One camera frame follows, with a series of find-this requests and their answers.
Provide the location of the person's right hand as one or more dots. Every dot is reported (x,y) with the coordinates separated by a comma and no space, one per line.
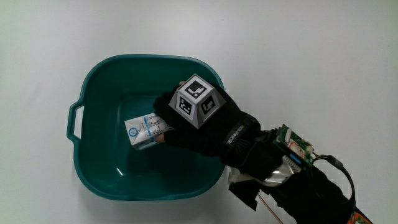
(199,130)

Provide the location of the white blue milk carton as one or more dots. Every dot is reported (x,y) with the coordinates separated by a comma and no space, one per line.
(138,132)

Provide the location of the green plastic basin plate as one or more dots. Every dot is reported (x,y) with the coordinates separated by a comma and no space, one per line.
(124,174)

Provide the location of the person's right forearm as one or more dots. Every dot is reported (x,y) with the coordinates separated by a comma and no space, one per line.
(311,193)

